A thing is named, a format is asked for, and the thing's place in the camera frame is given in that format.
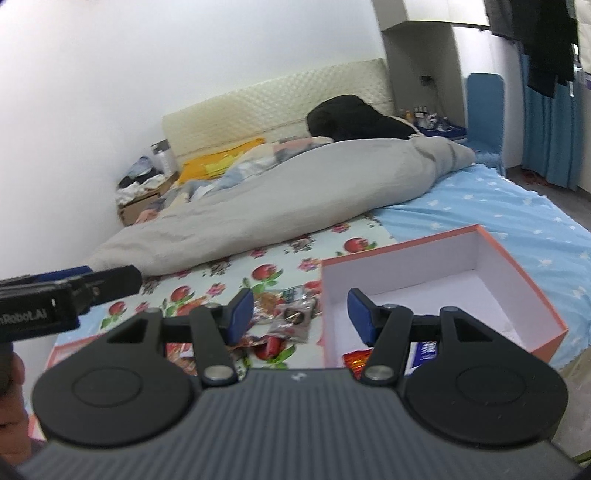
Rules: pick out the pile of small snack packets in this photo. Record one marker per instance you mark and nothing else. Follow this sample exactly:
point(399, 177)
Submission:
point(291, 318)

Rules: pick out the hanging dark clothes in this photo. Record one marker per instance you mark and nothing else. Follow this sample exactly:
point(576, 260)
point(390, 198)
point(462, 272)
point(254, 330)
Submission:
point(545, 41)

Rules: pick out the floral bed sheet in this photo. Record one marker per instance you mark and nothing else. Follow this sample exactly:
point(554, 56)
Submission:
point(231, 272)

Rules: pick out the yellow pillow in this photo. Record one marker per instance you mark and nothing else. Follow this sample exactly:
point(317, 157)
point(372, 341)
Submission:
point(203, 164)

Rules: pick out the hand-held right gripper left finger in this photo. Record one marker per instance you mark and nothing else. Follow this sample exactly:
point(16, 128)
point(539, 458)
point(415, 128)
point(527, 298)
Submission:
point(241, 318)

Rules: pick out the blue chair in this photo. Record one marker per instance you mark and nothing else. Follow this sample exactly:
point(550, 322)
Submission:
point(485, 115)

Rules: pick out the white box with orange edge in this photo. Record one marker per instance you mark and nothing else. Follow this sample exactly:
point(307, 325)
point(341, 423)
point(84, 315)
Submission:
point(425, 263)

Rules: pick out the group of small bottles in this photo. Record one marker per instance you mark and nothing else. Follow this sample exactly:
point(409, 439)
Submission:
point(429, 117)

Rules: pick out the blue snack packet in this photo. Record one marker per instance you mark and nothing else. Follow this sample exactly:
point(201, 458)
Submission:
point(422, 353)

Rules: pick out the white wall cabinet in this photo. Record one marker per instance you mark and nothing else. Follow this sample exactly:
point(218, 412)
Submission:
point(429, 11)

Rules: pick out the white canister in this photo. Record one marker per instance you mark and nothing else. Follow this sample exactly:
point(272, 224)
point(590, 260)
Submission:
point(164, 157)

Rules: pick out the black clothing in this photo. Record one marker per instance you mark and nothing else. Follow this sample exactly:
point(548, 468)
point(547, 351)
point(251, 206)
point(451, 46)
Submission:
point(351, 115)

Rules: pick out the cream quilted headboard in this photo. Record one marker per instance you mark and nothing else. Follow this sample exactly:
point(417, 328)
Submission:
point(258, 101)

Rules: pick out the patterned blanket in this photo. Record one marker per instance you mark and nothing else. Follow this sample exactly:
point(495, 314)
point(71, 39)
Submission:
point(258, 157)

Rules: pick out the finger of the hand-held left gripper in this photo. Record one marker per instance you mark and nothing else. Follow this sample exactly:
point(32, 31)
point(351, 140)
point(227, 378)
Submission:
point(117, 281)
point(60, 272)

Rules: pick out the blue starry bed sheet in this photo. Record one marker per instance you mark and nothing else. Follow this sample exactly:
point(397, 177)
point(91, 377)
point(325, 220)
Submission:
point(508, 217)

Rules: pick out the grey duvet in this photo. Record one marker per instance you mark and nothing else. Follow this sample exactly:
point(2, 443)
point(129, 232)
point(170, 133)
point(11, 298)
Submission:
point(277, 198)

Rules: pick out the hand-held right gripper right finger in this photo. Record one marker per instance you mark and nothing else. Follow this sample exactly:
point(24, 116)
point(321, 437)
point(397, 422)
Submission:
point(360, 318)

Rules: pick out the cardboard box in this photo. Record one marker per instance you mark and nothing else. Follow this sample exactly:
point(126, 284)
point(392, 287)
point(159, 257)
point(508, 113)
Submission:
point(138, 207)

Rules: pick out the red snack packet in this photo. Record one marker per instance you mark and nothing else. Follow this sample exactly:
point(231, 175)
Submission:
point(356, 359)

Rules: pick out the person's left hand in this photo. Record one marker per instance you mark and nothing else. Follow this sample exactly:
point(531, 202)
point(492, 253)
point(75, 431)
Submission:
point(16, 420)

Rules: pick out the blue curtain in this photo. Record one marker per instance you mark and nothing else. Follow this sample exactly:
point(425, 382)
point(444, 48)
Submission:
point(551, 138)

